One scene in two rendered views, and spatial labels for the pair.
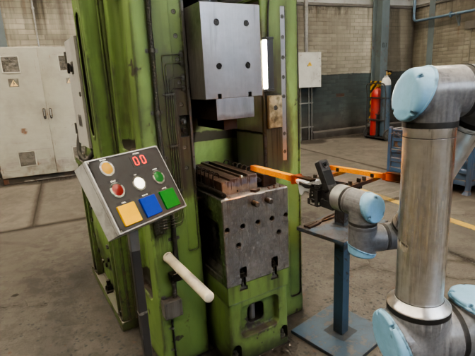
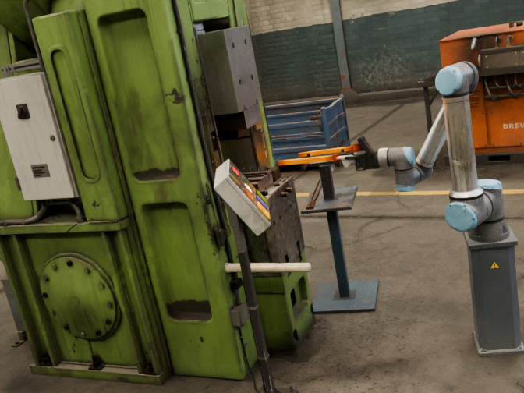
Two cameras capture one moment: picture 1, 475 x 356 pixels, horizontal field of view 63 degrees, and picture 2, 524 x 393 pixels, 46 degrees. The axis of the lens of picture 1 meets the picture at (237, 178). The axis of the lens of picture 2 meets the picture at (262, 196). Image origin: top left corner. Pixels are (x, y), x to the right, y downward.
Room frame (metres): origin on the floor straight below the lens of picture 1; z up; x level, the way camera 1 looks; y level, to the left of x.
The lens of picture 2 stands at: (-0.82, 1.80, 1.80)
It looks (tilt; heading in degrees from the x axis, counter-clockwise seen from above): 16 degrees down; 326
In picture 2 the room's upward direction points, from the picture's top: 11 degrees counter-clockwise
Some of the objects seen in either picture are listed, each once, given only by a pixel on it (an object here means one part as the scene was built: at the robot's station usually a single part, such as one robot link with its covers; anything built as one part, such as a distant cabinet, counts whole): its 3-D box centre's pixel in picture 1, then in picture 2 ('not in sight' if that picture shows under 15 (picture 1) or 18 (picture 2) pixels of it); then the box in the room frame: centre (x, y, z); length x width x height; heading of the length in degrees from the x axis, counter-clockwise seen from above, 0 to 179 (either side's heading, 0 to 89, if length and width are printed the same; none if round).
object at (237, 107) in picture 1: (214, 107); (217, 119); (1.97, 0.10, 1.32); 0.42 x 0.20 x 0.10; 30
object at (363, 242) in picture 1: (365, 237); (405, 178); (1.18, -0.41, 0.92); 0.12 x 0.09 x 0.12; 98
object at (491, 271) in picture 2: not in sight; (493, 290); (0.88, -0.61, 0.30); 0.22 x 0.22 x 0.60; 43
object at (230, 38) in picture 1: (218, 55); (211, 72); (2.00, 0.06, 1.56); 0.42 x 0.39 x 0.40; 30
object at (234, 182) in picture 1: (218, 176); (230, 184); (1.97, 0.10, 0.96); 0.42 x 0.20 x 0.09; 30
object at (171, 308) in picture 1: (172, 306); (238, 314); (1.71, 0.36, 0.36); 0.09 x 0.07 x 0.12; 120
